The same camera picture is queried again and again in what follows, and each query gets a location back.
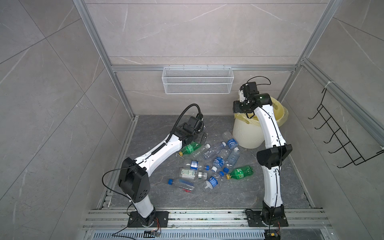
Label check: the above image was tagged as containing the green sprite bottle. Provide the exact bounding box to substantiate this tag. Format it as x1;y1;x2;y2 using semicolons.
226;166;254;180
178;142;202;157

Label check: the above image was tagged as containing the clear bottle blue cap front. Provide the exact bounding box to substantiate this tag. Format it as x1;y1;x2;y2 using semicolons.
168;179;195;193

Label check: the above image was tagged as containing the clear bottle white cap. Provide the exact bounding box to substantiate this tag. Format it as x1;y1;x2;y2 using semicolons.
191;144;211;159

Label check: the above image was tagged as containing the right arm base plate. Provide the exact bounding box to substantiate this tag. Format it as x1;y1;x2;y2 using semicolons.
245;208;289;227

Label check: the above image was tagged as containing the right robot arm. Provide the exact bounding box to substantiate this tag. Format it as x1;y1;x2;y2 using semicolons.
233;82;293;227

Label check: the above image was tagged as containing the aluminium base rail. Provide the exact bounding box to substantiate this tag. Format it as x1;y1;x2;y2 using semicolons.
80;208;337;240

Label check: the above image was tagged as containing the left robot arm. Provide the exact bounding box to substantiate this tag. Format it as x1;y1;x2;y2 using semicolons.
118;114;204;227

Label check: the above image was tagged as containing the white bin with yellow bag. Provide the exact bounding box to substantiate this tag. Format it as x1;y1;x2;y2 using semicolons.
232;97;289;149

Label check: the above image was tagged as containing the small blue label bottle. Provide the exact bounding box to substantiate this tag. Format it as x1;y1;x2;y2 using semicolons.
185;160;210;171

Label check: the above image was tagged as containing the pocari bottle white cap front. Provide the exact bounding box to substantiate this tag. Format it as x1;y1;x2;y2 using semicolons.
203;171;226;190

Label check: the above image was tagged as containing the black wire hook rack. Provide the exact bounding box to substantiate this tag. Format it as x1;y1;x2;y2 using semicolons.
308;88;384;169

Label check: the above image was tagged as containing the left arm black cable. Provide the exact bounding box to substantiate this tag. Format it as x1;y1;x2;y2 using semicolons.
169;103;202;142

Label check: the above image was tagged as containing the clear bottle blue label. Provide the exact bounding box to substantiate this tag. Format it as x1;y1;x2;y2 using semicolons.
222;131;239;150

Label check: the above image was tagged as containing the white label square bottle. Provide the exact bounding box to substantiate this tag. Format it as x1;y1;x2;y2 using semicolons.
179;169;208;181

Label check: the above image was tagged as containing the white wire mesh basket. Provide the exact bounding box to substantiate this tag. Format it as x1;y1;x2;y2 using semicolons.
162;67;234;95

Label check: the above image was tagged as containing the pocari sweat bottle centre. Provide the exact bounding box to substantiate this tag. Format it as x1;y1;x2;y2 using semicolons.
212;149;231;173

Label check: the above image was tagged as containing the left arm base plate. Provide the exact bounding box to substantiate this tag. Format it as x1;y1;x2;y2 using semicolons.
128;211;169;228

